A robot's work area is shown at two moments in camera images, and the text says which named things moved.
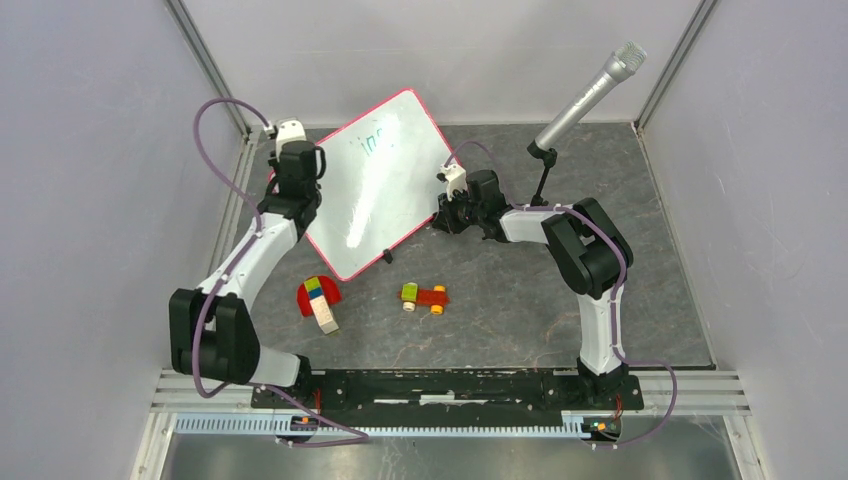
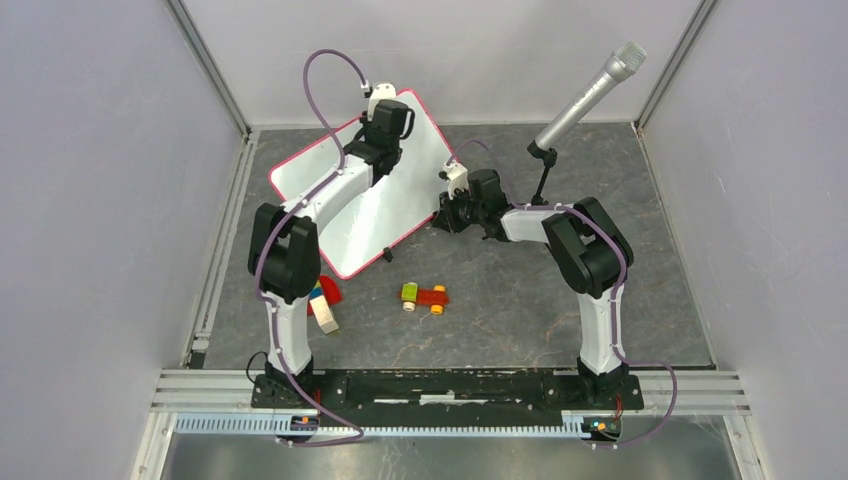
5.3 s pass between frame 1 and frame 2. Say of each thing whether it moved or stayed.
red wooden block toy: stayed
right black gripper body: stayed
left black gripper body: moved
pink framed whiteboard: stayed
